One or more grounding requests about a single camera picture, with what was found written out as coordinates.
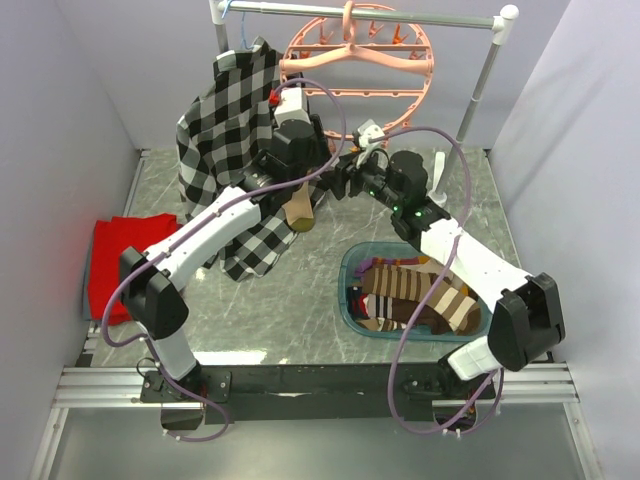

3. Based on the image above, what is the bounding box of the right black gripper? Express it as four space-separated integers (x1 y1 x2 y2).
319 147 403 213

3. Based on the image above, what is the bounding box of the beige striped sock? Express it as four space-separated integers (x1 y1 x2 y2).
282 182 315 233

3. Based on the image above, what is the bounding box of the pink round clip hanger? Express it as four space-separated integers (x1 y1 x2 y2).
280 1 435 133

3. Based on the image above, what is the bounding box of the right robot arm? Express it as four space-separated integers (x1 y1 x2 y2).
323 149 566 399

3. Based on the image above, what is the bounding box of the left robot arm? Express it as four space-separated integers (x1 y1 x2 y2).
116 114 331 402

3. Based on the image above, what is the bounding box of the teal plastic basket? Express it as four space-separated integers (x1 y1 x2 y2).
338 242 491 343

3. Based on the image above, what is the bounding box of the black white checkered shirt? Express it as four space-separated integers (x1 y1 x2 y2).
176 37 296 281

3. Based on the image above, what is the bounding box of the brown striped sock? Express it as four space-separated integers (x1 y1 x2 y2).
347 265 482 336

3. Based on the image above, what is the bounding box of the black base beam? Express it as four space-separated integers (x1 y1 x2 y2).
139 362 496 426

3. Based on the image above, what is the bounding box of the red folded cloth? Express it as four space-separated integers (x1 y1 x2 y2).
82 213 181 326

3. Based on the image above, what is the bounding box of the metal clothes rack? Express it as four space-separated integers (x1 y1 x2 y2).
207 0 520 206

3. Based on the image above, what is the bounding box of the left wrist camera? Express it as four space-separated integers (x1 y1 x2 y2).
269 87 311 127

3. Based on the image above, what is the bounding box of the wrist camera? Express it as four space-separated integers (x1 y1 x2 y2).
269 87 311 127
353 119 384 170

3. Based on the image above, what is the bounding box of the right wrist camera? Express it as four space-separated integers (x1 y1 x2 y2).
353 119 384 170

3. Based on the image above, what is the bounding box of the blue wire hanger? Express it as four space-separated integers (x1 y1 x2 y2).
221 0 249 49

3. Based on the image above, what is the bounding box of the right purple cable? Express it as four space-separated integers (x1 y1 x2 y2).
359 125 506 435

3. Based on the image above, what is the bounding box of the purple cable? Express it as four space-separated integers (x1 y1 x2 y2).
100 77 347 444
359 125 506 435

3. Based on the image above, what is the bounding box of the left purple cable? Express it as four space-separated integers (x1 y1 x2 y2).
100 77 347 444

